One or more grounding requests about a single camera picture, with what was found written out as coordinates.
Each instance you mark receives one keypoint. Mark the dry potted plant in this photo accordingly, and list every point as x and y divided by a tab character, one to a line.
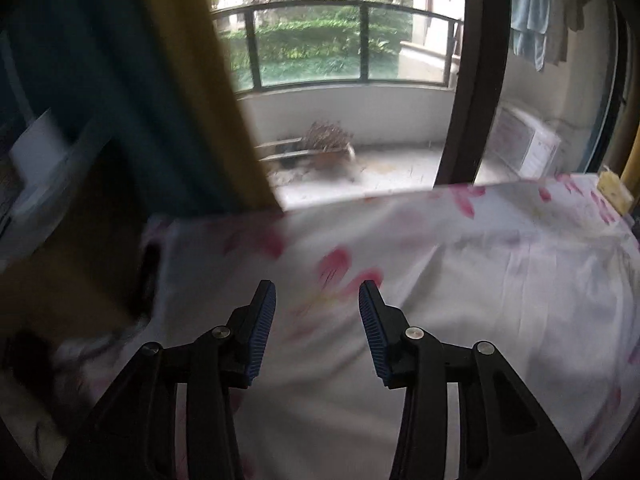
327	137

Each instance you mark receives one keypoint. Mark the brown cardboard box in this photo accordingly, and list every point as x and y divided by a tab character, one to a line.
75	260

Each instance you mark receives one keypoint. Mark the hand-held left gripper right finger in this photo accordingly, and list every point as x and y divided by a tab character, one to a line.
375	335

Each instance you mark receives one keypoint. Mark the black window frame post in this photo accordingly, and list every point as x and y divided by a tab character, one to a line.
475	85

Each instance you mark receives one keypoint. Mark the white desk lamp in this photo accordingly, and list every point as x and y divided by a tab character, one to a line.
37	145

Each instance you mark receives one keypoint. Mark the hanging light blue towel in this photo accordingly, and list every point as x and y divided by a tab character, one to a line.
530	10

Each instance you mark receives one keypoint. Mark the dark balcony railing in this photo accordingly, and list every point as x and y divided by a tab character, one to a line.
363	40

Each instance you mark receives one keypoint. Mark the yellow tissue pack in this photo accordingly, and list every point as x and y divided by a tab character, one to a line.
614	190

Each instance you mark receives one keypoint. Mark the teal curtain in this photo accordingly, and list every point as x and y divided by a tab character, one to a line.
125	85

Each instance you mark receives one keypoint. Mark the pink floral bed sheet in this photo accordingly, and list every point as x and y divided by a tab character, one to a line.
350	240

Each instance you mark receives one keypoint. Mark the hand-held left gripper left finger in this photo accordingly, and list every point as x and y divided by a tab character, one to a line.
262	330

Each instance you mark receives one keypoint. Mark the white air conditioner unit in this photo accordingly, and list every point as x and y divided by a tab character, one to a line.
525	145

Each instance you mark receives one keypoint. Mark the white garment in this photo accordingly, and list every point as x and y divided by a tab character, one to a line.
540	300

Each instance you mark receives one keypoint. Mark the yellow curtain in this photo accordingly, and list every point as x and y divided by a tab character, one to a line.
632	160
200	85

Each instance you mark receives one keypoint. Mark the hanging beige shirt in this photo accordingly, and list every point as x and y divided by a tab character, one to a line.
565	20

